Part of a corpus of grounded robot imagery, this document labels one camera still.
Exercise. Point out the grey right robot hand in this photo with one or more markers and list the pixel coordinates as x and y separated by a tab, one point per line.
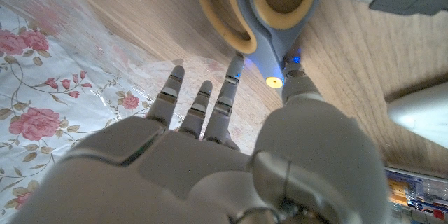
210	168

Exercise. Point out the floral backdrop cloth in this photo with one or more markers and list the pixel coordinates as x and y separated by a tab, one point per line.
42	87

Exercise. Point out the colourful electronic circuit kit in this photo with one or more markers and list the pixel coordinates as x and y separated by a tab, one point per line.
416	192

